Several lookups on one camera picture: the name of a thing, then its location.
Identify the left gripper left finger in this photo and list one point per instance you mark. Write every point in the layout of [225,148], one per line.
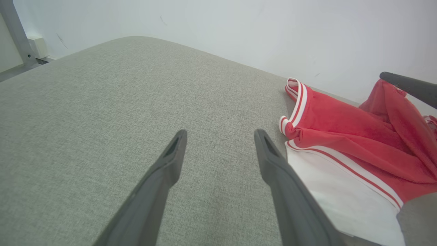
[150,205]

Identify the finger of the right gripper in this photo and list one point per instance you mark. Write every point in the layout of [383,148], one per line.
[416,87]

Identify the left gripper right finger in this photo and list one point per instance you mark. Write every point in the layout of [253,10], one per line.
[293,212]

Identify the red shirt with white sleeves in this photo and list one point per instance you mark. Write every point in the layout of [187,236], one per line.
[341,126]

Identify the grey fabric sofa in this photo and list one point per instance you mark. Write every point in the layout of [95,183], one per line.
[102,119]

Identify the white plastic box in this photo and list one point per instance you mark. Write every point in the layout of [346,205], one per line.
[39,48]

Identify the grey metal frame post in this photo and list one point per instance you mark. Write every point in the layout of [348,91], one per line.
[15,30]

